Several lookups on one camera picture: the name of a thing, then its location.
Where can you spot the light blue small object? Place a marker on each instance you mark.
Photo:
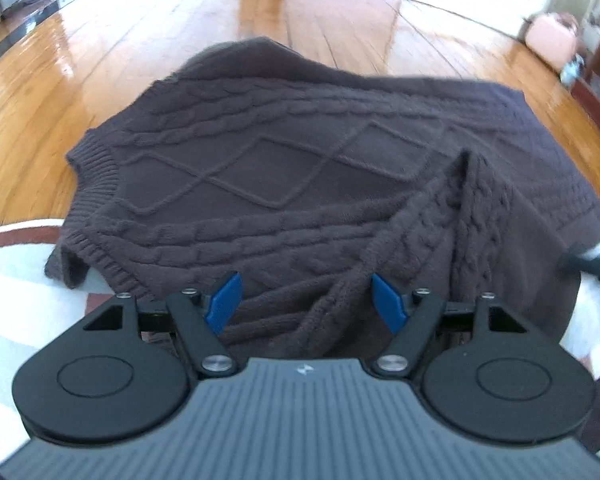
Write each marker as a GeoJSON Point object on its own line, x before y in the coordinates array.
{"type": "Point", "coordinates": [573, 69]}

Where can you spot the pink bag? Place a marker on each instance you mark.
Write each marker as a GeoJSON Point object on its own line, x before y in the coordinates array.
{"type": "Point", "coordinates": [552, 37]}

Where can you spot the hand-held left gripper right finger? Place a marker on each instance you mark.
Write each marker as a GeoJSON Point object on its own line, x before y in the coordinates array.
{"type": "Point", "coordinates": [387, 305]}

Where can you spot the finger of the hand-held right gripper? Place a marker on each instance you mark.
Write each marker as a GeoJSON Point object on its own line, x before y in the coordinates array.
{"type": "Point", "coordinates": [592, 265]}

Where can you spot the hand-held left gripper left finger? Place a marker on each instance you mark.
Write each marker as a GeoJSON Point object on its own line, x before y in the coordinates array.
{"type": "Point", "coordinates": [223, 304]}

